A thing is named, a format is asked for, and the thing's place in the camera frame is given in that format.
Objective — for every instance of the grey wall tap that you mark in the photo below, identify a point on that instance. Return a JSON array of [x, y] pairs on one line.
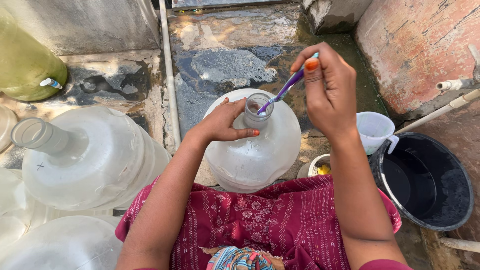
[[459, 82]]

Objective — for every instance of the clear round water jug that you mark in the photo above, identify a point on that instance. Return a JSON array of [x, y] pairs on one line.
[[262, 159]]

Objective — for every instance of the black plastic bucket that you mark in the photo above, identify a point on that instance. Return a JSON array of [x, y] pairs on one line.
[[423, 183]]

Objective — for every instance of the yellow scrub sponge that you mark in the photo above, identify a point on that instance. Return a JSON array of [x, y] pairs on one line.
[[323, 169]]

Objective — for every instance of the purple toothbrush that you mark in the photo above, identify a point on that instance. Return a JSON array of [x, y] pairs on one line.
[[285, 88]]

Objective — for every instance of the clear plastic water jug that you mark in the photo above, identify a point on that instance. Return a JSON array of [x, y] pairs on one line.
[[18, 202], [63, 245], [5, 125]]

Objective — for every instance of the white plastic mug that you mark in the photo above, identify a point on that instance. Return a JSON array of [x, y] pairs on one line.
[[373, 129]]

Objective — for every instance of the small white bowl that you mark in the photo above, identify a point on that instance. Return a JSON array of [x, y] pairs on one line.
[[313, 165]]

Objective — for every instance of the person's left hand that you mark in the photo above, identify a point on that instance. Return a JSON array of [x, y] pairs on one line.
[[217, 127]]

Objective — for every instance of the beige water pipe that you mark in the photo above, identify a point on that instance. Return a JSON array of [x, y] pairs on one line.
[[435, 112]]

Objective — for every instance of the green water jug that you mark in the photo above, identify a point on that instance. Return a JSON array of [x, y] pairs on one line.
[[26, 60]]

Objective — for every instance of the striped multicolour cloth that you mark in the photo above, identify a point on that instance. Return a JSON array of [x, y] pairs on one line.
[[240, 259]]

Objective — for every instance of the short beige pipe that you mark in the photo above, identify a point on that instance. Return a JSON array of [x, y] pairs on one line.
[[459, 244]]

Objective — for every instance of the person's right hand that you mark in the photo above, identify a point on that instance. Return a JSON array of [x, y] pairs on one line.
[[332, 97]]

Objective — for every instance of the maroon patterned garment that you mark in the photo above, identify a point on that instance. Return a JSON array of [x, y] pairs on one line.
[[270, 217]]

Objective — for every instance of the thin white pipe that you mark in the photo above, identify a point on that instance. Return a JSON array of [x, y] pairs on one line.
[[169, 75]]

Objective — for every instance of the clear water jug cross mark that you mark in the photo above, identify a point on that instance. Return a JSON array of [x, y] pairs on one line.
[[97, 161]]

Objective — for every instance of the white blue jug tap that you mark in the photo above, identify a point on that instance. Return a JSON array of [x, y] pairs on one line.
[[50, 83]]

